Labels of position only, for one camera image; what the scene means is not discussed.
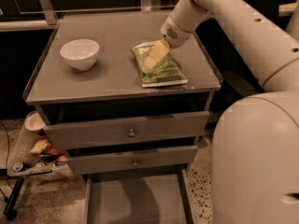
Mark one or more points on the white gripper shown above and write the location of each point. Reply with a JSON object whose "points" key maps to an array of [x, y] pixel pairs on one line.
{"points": [[173, 35]]}

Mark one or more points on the green jalapeno chip bag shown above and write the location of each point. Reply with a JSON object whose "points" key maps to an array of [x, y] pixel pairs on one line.
{"points": [[165, 73]]}

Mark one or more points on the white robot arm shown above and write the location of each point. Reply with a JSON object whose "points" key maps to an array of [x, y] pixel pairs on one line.
{"points": [[255, 146]]}

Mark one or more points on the grey drawer cabinet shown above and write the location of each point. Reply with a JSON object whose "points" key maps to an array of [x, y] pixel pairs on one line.
{"points": [[112, 88]]}

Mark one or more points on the grey top drawer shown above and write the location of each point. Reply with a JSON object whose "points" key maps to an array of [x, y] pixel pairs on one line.
{"points": [[108, 132]]}

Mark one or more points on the grey middle drawer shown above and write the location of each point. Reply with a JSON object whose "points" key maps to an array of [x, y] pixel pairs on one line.
{"points": [[130, 160]]}

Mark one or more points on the grey open bottom drawer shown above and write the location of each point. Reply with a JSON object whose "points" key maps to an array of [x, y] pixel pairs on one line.
{"points": [[148, 196]]}

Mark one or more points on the red snack bag in bin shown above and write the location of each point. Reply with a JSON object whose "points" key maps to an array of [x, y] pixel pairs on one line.
{"points": [[52, 150]]}

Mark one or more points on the yellow snack bag in bin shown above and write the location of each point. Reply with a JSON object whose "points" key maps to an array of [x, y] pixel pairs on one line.
{"points": [[39, 146]]}

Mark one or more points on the white ceramic bowl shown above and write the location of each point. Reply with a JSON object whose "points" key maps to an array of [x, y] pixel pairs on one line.
{"points": [[80, 54]]}

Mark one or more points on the black office chair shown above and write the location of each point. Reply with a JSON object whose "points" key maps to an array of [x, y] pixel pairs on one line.
{"points": [[238, 81]]}

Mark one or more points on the metal railing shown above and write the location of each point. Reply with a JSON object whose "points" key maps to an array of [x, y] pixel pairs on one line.
{"points": [[147, 15]]}

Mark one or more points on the soda can in bin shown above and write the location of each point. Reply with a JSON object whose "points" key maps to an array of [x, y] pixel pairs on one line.
{"points": [[19, 166]]}

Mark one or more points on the black stand with wheel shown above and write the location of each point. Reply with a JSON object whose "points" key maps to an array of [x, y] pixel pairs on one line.
{"points": [[9, 210]]}

